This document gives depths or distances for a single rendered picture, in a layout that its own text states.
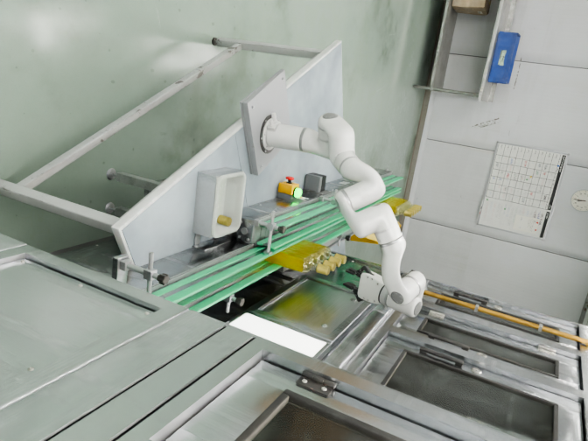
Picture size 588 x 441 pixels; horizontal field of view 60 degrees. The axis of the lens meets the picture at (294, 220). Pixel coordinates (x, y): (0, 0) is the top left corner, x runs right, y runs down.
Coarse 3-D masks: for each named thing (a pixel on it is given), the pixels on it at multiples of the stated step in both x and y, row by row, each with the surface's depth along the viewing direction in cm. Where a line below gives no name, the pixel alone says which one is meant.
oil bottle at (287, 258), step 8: (272, 256) 202; (280, 256) 200; (288, 256) 199; (296, 256) 198; (304, 256) 199; (280, 264) 201; (288, 264) 199; (296, 264) 198; (304, 264) 196; (304, 272) 197
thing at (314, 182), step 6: (306, 174) 253; (312, 174) 254; (318, 174) 257; (306, 180) 254; (312, 180) 253; (318, 180) 251; (324, 180) 256; (306, 186) 255; (312, 186) 253; (318, 186) 252; (324, 186) 258
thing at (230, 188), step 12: (228, 180) 189; (240, 180) 187; (216, 192) 173; (228, 192) 190; (240, 192) 188; (216, 204) 174; (228, 204) 191; (240, 204) 189; (216, 216) 176; (228, 216) 192; (240, 216) 190; (216, 228) 185; (228, 228) 188
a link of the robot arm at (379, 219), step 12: (336, 204) 177; (348, 204) 171; (384, 204) 168; (348, 216) 169; (360, 216) 166; (372, 216) 166; (384, 216) 166; (360, 228) 165; (372, 228) 166; (384, 228) 166; (396, 228) 167; (384, 240) 167
